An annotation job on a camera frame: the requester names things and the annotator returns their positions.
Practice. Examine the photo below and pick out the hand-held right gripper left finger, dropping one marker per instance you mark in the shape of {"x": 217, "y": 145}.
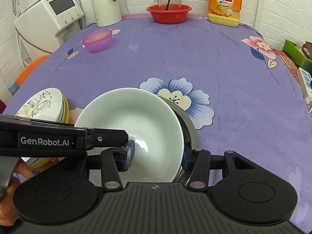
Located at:
{"x": 126, "y": 160}

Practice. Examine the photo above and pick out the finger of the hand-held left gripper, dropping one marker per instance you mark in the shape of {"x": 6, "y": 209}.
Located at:
{"x": 109, "y": 139}

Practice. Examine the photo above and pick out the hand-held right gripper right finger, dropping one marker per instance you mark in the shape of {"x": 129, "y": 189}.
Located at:
{"x": 187, "y": 160}

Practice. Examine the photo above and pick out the stainless steel bowl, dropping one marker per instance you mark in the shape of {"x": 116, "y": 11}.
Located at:
{"x": 189, "y": 126}

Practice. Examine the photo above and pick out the white floral plate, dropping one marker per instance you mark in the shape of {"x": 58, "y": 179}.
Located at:
{"x": 39, "y": 104}

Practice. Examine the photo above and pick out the white ceramic bowl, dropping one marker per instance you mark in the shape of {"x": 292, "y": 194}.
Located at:
{"x": 136, "y": 117}

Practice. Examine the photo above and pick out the yellow plastic plate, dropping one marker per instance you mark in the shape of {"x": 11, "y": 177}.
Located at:
{"x": 66, "y": 112}

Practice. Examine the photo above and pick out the person's left hand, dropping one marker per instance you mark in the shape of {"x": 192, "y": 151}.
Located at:
{"x": 23, "y": 170}

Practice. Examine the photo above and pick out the orange plastic basin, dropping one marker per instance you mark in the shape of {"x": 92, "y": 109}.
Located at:
{"x": 31, "y": 65}

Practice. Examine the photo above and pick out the purple floral tablecloth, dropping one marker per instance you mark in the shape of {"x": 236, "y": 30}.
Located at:
{"x": 219, "y": 78}

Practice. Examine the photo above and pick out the purple plastic bowl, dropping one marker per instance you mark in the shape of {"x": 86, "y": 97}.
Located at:
{"x": 97, "y": 41}

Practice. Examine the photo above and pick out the white water dispenser with screen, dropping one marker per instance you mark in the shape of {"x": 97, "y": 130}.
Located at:
{"x": 41, "y": 26}

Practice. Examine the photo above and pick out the white thermos jug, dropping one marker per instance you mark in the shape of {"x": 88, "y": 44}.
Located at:
{"x": 104, "y": 4}

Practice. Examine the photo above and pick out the red plastic basin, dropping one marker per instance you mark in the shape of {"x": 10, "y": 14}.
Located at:
{"x": 168, "y": 15}

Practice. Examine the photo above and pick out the white power strip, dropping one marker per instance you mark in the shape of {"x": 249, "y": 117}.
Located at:
{"x": 304, "y": 82}

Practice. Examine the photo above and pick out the green box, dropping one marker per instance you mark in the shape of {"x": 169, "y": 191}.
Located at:
{"x": 292, "y": 51}

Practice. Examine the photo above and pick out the yellow detergent bottle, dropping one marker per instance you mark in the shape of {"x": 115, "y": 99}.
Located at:
{"x": 224, "y": 4}

